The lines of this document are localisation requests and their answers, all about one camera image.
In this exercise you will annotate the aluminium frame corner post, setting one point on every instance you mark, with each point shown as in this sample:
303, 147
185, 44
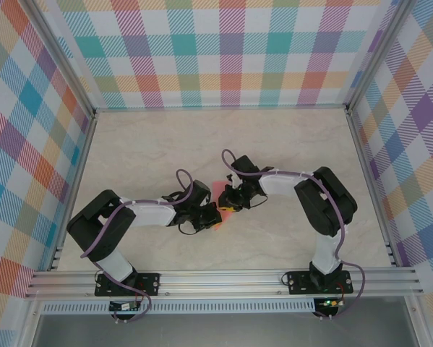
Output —
60, 58
373, 54

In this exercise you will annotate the pink paper sheet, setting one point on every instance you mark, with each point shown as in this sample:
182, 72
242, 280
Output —
219, 188

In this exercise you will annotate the aluminium frame side rail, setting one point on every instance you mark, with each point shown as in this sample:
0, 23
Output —
77, 180
369, 180

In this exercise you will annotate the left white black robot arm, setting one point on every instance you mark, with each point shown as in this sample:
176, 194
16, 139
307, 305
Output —
151, 215

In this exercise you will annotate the slotted aluminium mounting rail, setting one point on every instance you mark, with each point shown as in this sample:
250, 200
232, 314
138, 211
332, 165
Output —
219, 283

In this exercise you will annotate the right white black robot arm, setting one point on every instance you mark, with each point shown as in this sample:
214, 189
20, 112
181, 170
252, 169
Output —
326, 256

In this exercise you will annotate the thin wall base strip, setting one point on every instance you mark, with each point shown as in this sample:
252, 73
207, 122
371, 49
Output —
219, 107

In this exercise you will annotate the small circuit board green light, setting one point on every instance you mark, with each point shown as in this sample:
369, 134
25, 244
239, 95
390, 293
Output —
330, 303

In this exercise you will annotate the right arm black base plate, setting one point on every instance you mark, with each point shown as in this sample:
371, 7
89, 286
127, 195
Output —
297, 282

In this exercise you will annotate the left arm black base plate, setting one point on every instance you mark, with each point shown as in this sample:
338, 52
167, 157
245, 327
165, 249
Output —
149, 283

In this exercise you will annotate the grey metal panel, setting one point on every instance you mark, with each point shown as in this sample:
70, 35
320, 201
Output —
219, 330

